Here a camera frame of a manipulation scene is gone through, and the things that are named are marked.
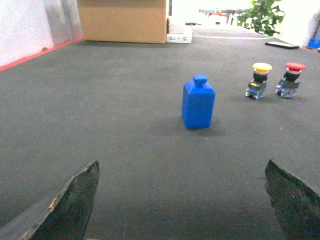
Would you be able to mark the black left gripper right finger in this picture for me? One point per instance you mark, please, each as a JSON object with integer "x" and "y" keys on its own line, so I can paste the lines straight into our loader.
{"x": 295, "y": 203}

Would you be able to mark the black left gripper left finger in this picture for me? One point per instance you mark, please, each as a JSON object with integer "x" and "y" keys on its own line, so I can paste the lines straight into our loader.
{"x": 63, "y": 214}

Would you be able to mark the blue plastic block part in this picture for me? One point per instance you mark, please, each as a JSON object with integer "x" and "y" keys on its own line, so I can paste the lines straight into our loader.
{"x": 198, "y": 100}

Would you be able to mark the red mushroom push button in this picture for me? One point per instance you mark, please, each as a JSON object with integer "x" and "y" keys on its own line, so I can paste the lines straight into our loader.
{"x": 287, "y": 86}

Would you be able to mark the yellow mushroom push button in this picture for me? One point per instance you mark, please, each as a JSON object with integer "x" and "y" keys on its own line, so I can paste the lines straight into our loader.
{"x": 256, "y": 88}

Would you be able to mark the black flat tablet device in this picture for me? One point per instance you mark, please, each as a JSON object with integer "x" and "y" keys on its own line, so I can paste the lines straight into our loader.
{"x": 282, "y": 45}

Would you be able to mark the green potted plant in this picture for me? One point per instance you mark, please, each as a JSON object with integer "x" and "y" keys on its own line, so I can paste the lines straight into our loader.
{"x": 262, "y": 17}

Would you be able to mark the large cardboard box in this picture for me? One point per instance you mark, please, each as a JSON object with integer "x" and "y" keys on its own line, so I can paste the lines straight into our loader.
{"x": 127, "y": 21}

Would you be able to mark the white flat carton box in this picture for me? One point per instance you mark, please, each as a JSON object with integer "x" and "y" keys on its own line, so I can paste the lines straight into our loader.
{"x": 177, "y": 31}

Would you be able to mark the red conveyor side rail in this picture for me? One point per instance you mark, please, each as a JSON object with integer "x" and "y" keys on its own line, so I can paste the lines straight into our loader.
{"x": 42, "y": 52}

